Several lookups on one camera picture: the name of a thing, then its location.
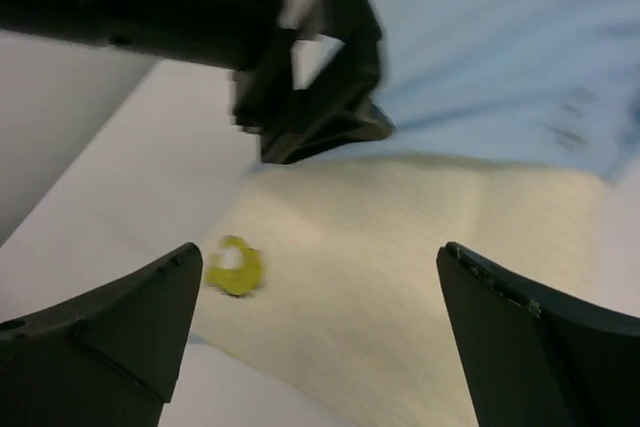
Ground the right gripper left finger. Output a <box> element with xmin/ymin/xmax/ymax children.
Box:
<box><xmin>1</xmin><ymin>243</ymin><xmax>203</xmax><ymax>427</ymax></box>

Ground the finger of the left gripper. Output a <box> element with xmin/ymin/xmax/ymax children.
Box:
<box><xmin>233</xmin><ymin>0</ymin><xmax>393</xmax><ymax>164</ymax></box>

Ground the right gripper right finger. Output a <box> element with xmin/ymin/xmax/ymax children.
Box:
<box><xmin>437</xmin><ymin>242</ymin><xmax>639</xmax><ymax>427</ymax></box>

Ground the cream pillow yellow edge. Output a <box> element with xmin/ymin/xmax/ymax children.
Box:
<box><xmin>192</xmin><ymin>156</ymin><xmax>605</xmax><ymax>426</ymax></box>

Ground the light blue pillowcase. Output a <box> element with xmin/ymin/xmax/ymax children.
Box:
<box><xmin>328</xmin><ymin>0</ymin><xmax>639</xmax><ymax>180</ymax></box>

